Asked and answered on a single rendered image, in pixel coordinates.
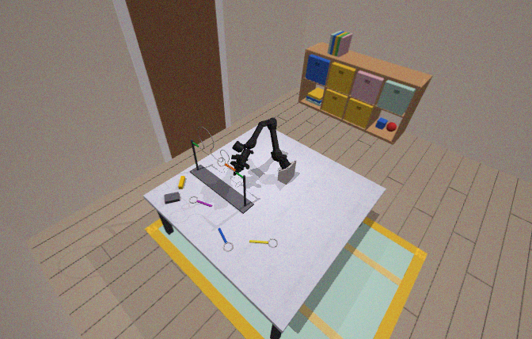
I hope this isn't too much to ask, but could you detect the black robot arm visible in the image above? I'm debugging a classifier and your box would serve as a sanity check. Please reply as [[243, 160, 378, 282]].
[[231, 117, 291, 169]]

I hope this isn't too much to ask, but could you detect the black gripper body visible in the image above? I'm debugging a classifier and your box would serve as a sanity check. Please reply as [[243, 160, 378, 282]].
[[230, 155, 249, 170]]

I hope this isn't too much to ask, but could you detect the yellow rectangular block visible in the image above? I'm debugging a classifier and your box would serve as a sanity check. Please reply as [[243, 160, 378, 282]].
[[178, 176, 185, 189]]

